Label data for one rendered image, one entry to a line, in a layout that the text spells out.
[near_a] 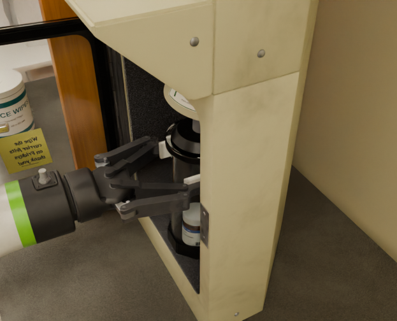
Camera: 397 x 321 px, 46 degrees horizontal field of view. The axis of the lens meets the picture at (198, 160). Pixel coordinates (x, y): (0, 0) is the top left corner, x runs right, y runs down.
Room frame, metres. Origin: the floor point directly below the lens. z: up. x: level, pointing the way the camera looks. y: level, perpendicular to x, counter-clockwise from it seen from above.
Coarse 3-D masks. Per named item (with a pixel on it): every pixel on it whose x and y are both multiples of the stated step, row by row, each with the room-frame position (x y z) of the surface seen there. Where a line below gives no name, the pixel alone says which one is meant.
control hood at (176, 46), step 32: (64, 0) 0.44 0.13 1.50; (96, 0) 0.41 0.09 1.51; (128, 0) 0.41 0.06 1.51; (160, 0) 0.41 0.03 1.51; (192, 0) 0.41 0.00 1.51; (96, 32) 0.36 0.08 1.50; (128, 32) 0.37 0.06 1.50; (160, 32) 0.39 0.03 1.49; (192, 32) 0.40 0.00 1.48; (160, 64) 0.38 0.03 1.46; (192, 64) 0.40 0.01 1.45; (192, 96) 0.40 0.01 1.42
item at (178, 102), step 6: (168, 90) 0.56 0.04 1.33; (174, 90) 0.54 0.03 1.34; (168, 96) 0.55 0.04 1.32; (174, 96) 0.54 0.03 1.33; (180, 96) 0.53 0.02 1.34; (168, 102) 0.54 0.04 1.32; (174, 102) 0.54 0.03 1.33; (180, 102) 0.53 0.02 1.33; (186, 102) 0.52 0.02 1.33; (174, 108) 0.53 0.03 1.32; (180, 108) 0.52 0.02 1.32; (186, 108) 0.52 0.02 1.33; (192, 108) 0.51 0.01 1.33; (186, 114) 0.51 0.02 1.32; (192, 114) 0.51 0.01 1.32; (198, 120) 0.50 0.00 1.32
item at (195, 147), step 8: (184, 120) 0.58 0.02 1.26; (192, 120) 0.56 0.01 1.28; (176, 128) 0.57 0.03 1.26; (184, 128) 0.56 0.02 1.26; (192, 128) 0.56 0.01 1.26; (176, 136) 0.55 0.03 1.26; (184, 136) 0.54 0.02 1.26; (192, 136) 0.54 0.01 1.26; (176, 144) 0.54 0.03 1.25; (184, 144) 0.53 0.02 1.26; (192, 144) 0.53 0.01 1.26; (192, 152) 0.52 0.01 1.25
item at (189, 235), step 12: (180, 120) 0.61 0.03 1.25; (168, 132) 0.57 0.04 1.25; (168, 144) 0.54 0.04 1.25; (192, 156) 0.51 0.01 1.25; (180, 168) 0.53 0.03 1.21; (192, 168) 0.52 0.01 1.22; (180, 180) 0.53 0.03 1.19; (192, 204) 0.52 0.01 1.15; (180, 216) 0.53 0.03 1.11; (192, 216) 0.52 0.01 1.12; (180, 228) 0.53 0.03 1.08; (192, 228) 0.52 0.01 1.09; (180, 240) 0.52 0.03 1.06; (192, 240) 0.52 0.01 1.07
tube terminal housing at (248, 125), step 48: (240, 0) 0.42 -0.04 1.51; (288, 0) 0.45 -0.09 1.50; (240, 48) 0.43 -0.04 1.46; (288, 48) 0.45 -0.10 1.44; (240, 96) 0.43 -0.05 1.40; (288, 96) 0.46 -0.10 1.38; (240, 144) 0.43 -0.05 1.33; (288, 144) 0.46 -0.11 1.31; (240, 192) 0.43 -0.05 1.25; (240, 240) 0.43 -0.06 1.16; (192, 288) 0.46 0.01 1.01; (240, 288) 0.44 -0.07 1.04
